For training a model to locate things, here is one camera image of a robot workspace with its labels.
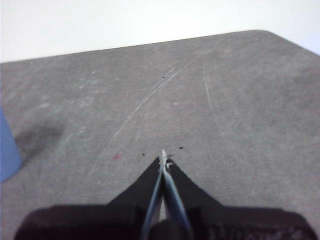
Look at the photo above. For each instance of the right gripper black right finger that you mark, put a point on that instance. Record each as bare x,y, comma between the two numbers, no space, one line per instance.
225,222

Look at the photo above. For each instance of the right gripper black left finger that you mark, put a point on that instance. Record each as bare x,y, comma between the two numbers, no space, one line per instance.
100,220

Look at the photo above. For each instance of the blue ribbed plastic cup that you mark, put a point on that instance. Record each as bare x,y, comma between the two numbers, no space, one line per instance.
8,150

